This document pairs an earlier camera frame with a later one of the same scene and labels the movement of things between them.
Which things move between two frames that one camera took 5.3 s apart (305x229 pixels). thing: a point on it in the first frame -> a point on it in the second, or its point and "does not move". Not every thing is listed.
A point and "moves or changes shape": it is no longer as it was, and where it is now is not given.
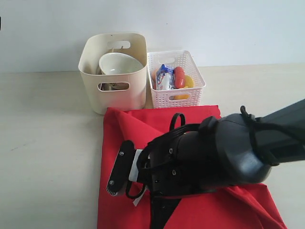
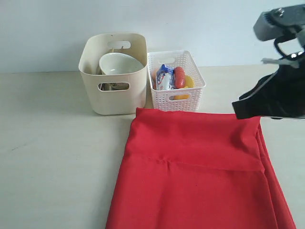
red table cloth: (246, 206) moves or changes shape
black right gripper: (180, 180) -> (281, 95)
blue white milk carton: (165, 78) does not move
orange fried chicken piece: (154, 78) does not move
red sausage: (179, 78) does not move
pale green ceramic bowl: (119, 63) does not move
